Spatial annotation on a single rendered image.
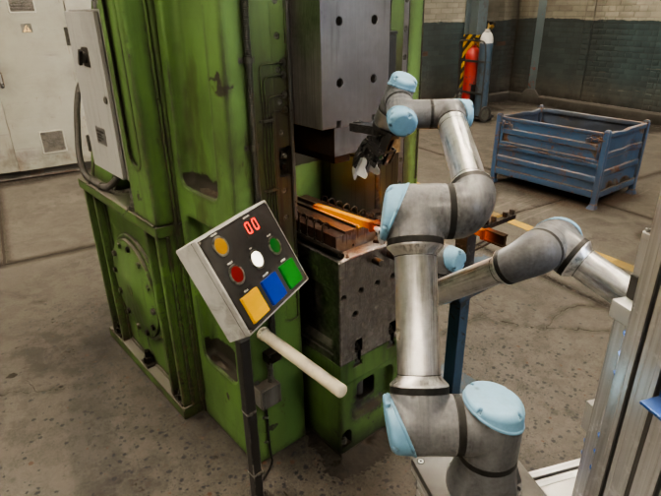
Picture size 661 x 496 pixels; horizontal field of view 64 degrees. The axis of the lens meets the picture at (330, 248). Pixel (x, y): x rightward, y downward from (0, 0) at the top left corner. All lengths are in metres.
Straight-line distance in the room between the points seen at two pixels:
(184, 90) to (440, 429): 1.46
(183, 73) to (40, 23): 4.82
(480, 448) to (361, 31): 1.27
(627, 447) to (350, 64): 1.29
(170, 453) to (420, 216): 1.77
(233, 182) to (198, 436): 1.26
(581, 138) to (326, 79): 3.92
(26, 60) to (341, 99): 5.30
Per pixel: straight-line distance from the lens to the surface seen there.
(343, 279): 1.89
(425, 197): 1.07
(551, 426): 2.70
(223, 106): 1.70
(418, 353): 1.05
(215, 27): 1.69
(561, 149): 5.50
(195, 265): 1.39
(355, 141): 1.84
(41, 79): 6.80
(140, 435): 2.65
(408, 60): 2.21
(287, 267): 1.57
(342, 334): 2.01
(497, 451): 1.10
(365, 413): 2.37
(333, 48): 1.74
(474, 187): 1.12
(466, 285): 1.51
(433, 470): 1.25
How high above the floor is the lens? 1.72
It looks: 24 degrees down
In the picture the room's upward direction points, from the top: 1 degrees counter-clockwise
